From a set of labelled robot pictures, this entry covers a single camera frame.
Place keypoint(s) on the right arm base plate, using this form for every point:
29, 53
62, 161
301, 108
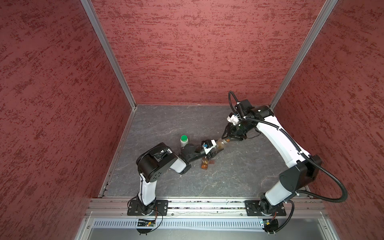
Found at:
255, 208

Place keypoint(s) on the aluminium frame rail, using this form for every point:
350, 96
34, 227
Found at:
303, 208

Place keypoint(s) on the white slotted cable duct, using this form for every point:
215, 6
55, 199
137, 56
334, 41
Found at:
191, 224

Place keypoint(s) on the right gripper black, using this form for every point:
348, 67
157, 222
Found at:
231, 133

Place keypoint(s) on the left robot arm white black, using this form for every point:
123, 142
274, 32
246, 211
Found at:
156, 161

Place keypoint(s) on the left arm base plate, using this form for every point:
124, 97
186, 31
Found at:
156, 208

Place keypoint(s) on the amber pill bottle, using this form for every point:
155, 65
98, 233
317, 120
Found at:
221, 144

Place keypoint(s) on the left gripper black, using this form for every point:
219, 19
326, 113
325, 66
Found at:
211, 155

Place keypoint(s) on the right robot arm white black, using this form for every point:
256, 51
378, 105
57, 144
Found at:
299, 173

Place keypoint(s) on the white bottle green cap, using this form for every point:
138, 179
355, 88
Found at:
184, 140

